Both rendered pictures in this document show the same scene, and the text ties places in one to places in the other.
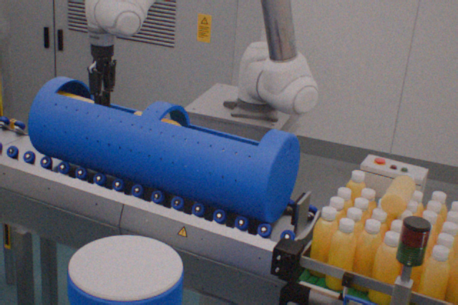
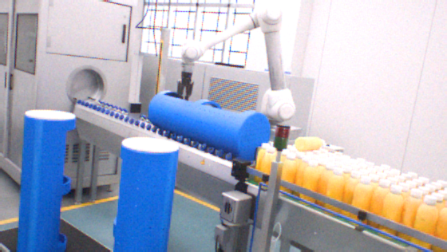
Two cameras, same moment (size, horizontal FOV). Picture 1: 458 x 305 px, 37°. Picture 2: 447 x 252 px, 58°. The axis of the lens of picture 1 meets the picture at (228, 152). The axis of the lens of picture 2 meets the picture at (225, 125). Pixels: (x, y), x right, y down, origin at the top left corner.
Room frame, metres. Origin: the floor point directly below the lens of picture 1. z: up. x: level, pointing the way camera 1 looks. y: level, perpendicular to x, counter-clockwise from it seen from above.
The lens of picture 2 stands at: (-0.29, -0.79, 1.48)
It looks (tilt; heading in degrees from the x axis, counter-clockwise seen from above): 9 degrees down; 20
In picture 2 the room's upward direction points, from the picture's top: 8 degrees clockwise
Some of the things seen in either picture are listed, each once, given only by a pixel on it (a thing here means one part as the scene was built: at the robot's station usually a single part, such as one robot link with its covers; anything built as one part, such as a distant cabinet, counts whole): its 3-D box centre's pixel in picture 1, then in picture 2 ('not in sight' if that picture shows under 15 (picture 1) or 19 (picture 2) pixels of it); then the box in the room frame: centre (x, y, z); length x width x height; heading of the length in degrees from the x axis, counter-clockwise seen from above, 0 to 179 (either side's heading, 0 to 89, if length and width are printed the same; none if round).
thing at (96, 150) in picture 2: not in sight; (94, 171); (2.73, 1.59, 0.31); 0.06 x 0.06 x 0.63; 66
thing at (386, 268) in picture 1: (386, 269); (287, 175); (1.56, -0.45, 0.99); 0.07 x 0.07 x 0.19
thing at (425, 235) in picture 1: (414, 233); (282, 131); (1.34, -0.44, 1.23); 0.06 x 0.06 x 0.04
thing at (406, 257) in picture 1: (411, 250); (280, 142); (1.34, -0.44, 1.18); 0.06 x 0.06 x 0.05
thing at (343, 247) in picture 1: (341, 255); (267, 168); (1.61, -0.34, 0.99); 0.07 x 0.07 x 0.19
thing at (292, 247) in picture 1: (288, 260); (241, 169); (1.63, -0.19, 0.95); 0.10 x 0.07 x 0.10; 156
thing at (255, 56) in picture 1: (261, 71); (273, 104); (2.48, -0.10, 1.24); 0.18 x 0.16 x 0.22; 31
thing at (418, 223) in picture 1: (410, 252); (280, 143); (1.34, -0.44, 1.18); 0.06 x 0.06 x 0.16
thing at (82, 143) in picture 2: not in sight; (80, 171); (2.60, 1.65, 0.31); 0.06 x 0.06 x 0.63; 66
